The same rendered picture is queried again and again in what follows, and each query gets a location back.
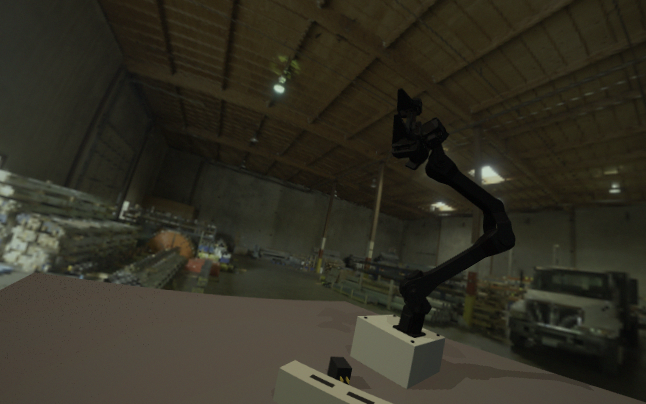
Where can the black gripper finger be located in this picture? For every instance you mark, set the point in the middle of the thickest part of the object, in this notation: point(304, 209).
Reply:
point(401, 135)
point(405, 102)

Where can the black two-prong charger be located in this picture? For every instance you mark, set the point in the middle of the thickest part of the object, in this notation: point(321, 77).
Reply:
point(339, 369)

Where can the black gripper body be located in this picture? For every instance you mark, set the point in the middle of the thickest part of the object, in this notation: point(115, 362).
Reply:
point(414, 127)

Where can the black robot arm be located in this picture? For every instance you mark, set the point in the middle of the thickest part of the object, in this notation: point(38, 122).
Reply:
point(418, 285)

